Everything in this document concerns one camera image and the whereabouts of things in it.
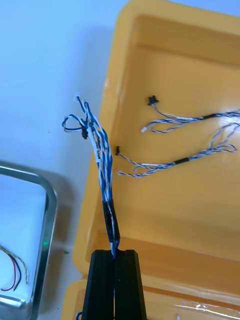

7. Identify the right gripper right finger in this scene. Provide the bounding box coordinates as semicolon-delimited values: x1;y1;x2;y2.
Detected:
114;249;149;320

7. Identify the blue-white twisted wire harness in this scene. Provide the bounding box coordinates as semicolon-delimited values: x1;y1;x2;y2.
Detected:
140;94;240;134
61;92;122;261
114;121;240;179

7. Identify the steel tray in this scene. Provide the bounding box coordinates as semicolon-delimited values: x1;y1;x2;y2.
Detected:
0;159;59;320

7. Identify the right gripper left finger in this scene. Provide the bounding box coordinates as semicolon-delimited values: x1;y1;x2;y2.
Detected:
81;248;116;320

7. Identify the yellow-orange plastic bin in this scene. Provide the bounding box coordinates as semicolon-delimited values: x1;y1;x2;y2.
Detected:
59;278;240;320
72;0;240;299

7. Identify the red black green-yellow wire harness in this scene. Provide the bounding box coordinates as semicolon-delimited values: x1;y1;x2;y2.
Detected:
0;245;30;293

